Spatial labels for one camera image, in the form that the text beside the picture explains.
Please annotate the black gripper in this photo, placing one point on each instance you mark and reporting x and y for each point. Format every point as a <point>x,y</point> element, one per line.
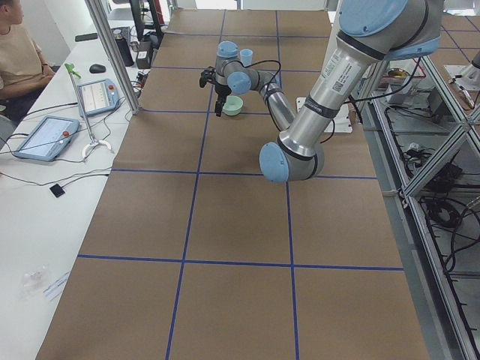
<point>221,90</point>

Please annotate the mint green bowl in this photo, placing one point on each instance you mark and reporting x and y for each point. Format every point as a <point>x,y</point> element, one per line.
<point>233,105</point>

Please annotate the light blue plastic cup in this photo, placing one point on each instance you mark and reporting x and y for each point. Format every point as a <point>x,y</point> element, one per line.
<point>246,57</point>

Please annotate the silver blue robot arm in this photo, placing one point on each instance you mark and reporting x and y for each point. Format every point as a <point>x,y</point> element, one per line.
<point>370,32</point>

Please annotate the black water bottle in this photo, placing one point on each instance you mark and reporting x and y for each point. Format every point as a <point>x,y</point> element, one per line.
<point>123,48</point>

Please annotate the black power adapter box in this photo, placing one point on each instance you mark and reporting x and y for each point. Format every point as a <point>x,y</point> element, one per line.
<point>144,55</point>

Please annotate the far blue teach pendant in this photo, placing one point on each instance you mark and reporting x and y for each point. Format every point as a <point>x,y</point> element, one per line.
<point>99,96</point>

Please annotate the blue teach pendant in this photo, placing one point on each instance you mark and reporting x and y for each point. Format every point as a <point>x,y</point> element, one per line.
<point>48,139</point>
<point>99,96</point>

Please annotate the black computer mouse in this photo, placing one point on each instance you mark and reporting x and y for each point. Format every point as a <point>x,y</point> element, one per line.
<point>97,69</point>

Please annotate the black smartphone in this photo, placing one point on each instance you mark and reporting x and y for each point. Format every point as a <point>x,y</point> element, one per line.
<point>86,37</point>

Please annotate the brown paper table cover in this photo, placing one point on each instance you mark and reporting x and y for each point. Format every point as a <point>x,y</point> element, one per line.
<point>193,254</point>

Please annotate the near blue teach pendant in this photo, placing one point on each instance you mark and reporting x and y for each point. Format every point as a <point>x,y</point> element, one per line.
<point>48,139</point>

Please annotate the small black square device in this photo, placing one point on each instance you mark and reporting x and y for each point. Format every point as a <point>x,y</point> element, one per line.
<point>57,190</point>

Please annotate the seated person beige shirt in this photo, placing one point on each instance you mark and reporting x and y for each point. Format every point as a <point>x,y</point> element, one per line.
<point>25,72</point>

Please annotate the clear plastic bag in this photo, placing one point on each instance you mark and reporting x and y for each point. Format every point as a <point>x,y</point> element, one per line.
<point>34,281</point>

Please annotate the aluminium frame post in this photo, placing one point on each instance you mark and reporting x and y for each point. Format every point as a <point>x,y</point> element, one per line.
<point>99,18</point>

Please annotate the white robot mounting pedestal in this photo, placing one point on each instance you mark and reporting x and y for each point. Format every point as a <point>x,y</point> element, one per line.
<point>341,123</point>

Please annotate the aluminium side frame truss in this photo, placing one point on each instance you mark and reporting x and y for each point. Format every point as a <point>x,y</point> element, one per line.
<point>426,150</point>

